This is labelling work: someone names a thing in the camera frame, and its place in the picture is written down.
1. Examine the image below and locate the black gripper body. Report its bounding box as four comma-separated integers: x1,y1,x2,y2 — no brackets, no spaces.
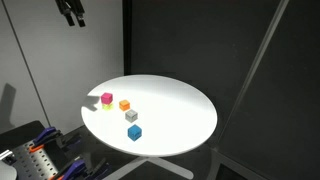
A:
54,0,86,17

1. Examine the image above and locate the pink block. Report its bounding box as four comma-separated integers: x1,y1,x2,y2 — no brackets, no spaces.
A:
100,92,114,105

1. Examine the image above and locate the orange block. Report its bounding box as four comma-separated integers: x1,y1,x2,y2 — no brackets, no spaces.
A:
118,99,131,112

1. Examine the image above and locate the grey block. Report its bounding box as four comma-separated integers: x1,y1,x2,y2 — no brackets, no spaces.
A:
124,109,139,123

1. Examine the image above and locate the blue block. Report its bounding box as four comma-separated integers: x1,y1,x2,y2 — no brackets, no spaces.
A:
127,124,143,142

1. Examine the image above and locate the purple spring clamp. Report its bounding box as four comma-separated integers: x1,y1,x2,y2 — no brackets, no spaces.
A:
49,158,88,180
29,126,63,154

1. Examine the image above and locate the round white table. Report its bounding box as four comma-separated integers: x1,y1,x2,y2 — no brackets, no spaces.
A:
80,74,219,180

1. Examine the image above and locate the perforated metal breadboard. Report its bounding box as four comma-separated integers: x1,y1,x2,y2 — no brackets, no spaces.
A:
9,141,60,180

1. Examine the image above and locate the white rounded object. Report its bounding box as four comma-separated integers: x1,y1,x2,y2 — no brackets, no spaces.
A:
0,159,18,180

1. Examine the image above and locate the grey diagonal metal pole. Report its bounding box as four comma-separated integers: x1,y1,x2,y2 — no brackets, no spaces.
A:
213,0,291,148

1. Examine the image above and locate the black vertical frame post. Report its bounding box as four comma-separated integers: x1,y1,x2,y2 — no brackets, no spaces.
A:
122,0,133,76

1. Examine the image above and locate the small metal bracket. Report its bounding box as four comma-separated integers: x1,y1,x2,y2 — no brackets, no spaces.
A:
0,149,15,165

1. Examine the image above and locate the grey metal frame rail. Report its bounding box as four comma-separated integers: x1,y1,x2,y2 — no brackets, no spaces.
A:
206,146,268,180

